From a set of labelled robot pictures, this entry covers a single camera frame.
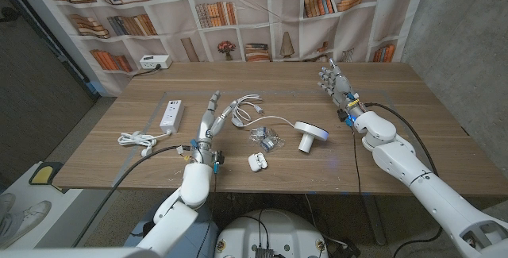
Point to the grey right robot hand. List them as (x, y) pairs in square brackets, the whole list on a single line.
[(339, 87)]

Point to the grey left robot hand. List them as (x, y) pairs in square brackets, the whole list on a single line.
[(206, 131)]

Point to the white AirPods case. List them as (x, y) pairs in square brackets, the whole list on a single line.
[(256, 164)]

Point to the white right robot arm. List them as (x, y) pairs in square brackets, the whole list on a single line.
[(428, 194)]

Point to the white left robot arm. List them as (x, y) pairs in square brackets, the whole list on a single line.
[(194, 186)]

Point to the white power strip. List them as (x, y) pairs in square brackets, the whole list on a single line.
[(172, 117)]

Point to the white round charger stand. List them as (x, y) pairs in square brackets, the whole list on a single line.
[(309, 129)]

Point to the clear plastic bag with parts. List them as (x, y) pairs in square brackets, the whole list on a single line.
[(266, 141)]

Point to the white outlet box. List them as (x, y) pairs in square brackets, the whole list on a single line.
[(155, 62)]

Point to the printed bookshelf backdrop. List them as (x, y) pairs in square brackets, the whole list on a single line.
[(258, 24)]

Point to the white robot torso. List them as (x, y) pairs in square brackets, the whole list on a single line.
[(278, 230)]

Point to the grey table leg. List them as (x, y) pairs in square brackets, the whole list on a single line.
[(375, 218)]

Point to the white low platform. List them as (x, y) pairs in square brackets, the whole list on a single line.
[(75, 214)]

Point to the yellow black foot pedal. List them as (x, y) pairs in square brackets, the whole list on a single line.
[(41, 174)]

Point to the white sneaker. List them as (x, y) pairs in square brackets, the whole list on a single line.
[(28, 220), (6, 202)]

